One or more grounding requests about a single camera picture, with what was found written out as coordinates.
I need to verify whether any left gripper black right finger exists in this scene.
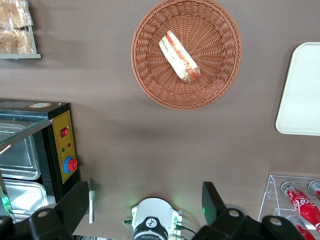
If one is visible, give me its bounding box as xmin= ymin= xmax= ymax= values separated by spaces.
xmin=191 ymin=181 xmax=306 ymax=240

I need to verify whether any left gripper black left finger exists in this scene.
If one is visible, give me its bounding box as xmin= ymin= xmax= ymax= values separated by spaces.
xmin=0 ymin=177 xmax=96 ymax=240

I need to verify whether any triangle sandwich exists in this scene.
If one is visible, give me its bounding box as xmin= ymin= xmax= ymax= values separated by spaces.
xmin=158 ymin=29 xmax=202 ymax=85

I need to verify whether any beige plastic tray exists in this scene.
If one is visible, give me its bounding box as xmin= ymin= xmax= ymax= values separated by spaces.
xmin=275 ymin=41 xmax=320 ymax=137

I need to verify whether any round brown wicker basket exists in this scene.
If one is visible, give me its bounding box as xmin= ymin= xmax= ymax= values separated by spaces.
xmin=130 ymin=0 xmax=243 ymax=111

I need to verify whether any grey metal snack tray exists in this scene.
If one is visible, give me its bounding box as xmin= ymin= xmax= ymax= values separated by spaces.
xmin=0 ymin=0 xmax=42 ymax=60

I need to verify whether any stainless steel warmer pan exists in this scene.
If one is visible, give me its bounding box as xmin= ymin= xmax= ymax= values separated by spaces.
xmin=2 ymin=179 xmax=50 ymax=221
xmin=0 ymin=122 xmax=42 ymax=180

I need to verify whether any clear acrylic bottle rack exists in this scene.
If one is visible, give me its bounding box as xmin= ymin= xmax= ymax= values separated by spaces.
xmin=257 ymin=174 xmax=320 ymax=240

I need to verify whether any black food warmer display case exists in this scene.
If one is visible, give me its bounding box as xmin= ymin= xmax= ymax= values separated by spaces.
xmin=0 ymin=98 xmax=81 ymax=223

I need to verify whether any red cola bottle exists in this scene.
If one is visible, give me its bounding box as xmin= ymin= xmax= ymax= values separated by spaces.
xmin=307 ymin=179 xmax=320 ymax=201
xmin=284 ymin=214 xmax=317 ymax=240
xmin=280 ymin=180 xmax=320 ymax=233

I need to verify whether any clear bagged rice cracker pack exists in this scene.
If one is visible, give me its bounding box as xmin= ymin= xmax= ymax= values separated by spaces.
xmin=0 ymin=27 xmax=35 ymax=55
xmin=0 ymin=0 xmax=33 ymax=30

